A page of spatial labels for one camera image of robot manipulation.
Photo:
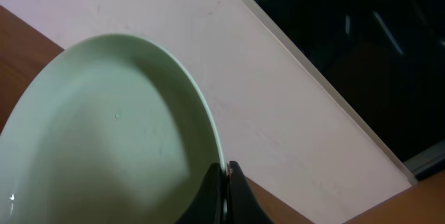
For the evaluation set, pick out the light green plate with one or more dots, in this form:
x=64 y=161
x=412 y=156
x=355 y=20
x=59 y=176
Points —
x=112 y=130

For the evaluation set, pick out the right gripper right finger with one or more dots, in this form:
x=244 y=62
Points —
x=243 y=207

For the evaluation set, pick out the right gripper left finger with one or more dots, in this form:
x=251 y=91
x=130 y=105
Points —
x=207 y=205

